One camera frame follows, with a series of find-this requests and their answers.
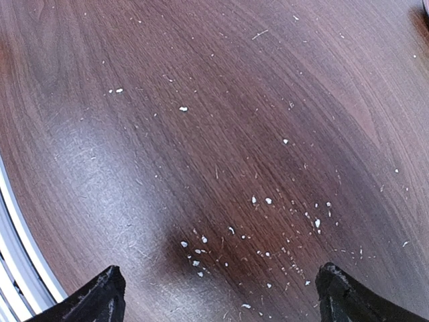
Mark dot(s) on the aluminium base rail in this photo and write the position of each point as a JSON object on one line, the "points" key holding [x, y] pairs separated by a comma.
{"points": [[28, 285]]}

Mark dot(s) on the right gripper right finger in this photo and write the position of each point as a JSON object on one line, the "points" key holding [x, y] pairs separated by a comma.
{"points": [[342, 298]]}

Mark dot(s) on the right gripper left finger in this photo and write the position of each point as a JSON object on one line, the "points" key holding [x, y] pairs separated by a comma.
{"points": [[100, 299]]}

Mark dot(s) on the red floral plate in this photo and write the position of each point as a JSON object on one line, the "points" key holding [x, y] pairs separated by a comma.
{"points": [[420, 18]]}

